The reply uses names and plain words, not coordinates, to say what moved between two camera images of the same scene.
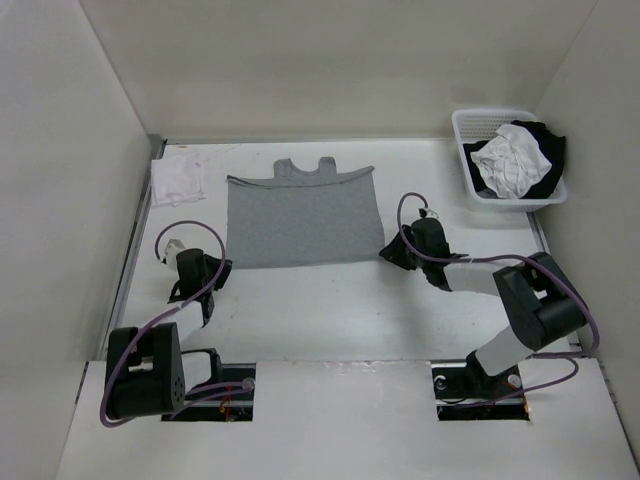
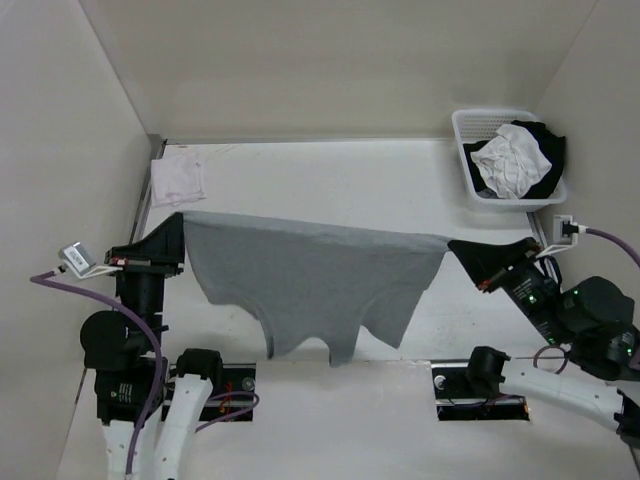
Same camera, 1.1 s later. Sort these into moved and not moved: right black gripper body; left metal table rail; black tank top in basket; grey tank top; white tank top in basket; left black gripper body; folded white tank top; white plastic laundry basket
Moved: left black gripper body; grey tank top; right black gripper body
Not moved: folded white tank top; left metal table rail; white tank top in basket; white plastic laundry basket; black tank top in basket
